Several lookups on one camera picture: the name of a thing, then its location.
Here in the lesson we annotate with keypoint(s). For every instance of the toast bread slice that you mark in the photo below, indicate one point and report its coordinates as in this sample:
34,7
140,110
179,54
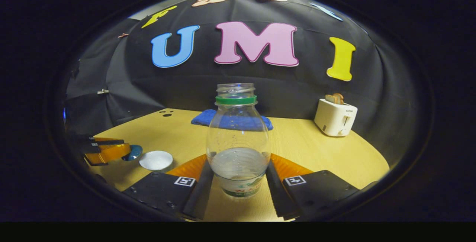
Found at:
330,99
339,99

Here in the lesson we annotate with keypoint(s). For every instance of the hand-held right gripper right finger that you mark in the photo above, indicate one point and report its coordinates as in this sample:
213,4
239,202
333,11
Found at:
277,193

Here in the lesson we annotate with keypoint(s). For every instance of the dark teal teacup lid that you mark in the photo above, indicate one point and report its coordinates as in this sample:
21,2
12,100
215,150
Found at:
134,153

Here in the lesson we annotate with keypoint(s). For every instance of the white toaster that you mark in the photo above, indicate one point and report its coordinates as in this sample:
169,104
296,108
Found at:
334,119

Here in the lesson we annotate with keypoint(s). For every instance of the metal cloth clip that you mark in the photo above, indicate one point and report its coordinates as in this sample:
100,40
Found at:
103,91

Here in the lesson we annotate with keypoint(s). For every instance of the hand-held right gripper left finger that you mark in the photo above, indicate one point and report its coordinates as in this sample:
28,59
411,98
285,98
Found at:
199,193

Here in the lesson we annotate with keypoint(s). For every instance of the clear plastic water bottle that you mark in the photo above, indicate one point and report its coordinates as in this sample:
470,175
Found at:
238,141

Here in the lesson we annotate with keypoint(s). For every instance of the blue towel cloth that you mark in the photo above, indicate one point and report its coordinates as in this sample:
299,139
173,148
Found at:
208,117

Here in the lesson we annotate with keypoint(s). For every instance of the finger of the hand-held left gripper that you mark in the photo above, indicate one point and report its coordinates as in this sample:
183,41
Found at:
109,153
106,141

